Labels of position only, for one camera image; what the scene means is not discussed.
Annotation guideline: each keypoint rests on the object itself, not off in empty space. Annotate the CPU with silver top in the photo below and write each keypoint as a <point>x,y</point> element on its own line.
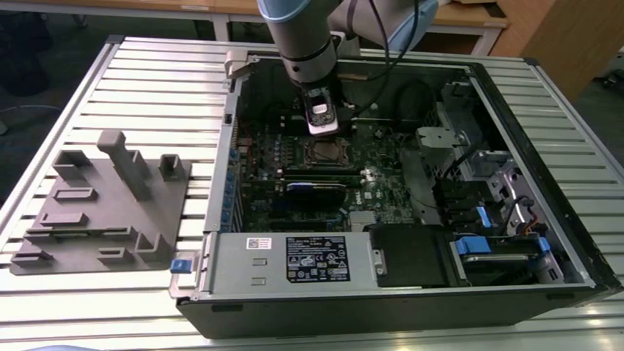
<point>327,151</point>

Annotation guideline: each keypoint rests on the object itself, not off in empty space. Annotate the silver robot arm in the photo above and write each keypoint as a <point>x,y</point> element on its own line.
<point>302,33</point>

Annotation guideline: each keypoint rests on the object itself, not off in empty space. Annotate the CPU socket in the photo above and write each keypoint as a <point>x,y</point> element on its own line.
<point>342,165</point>

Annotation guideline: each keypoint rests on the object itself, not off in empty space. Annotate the green motherboard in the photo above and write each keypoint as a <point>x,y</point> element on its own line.
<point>386,183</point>

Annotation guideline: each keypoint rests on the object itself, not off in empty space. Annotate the graphics card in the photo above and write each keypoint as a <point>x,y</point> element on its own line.
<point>316,194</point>

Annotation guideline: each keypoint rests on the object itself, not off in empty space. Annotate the grey case latch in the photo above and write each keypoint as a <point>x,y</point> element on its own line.
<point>236,60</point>

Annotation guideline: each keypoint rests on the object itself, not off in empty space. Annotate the silver finned heat sink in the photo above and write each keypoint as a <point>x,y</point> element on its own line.
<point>364,217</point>

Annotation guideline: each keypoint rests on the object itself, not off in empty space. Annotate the silver power supply unit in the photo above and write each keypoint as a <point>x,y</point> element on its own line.
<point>234,263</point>

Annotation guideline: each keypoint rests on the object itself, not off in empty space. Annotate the wooden cabinet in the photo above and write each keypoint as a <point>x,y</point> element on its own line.
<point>575,36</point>

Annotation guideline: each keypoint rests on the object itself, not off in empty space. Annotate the hard disk in blue carrier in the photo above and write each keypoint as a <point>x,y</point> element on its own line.
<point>495,270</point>

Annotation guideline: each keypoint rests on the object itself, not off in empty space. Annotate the blue plastic latch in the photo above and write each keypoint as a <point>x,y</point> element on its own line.
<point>180,266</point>

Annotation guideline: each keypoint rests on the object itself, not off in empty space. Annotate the grey parts rack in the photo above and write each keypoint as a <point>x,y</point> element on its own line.
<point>112,219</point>

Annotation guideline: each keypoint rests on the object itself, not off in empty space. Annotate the black PC case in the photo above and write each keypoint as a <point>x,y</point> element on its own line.
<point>390,318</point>

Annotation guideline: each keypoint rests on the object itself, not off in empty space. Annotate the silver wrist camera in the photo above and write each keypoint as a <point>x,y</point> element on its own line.
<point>322,117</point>

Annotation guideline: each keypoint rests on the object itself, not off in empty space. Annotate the wooden desk white frame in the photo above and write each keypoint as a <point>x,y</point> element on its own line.
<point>468,18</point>
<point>98,3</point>

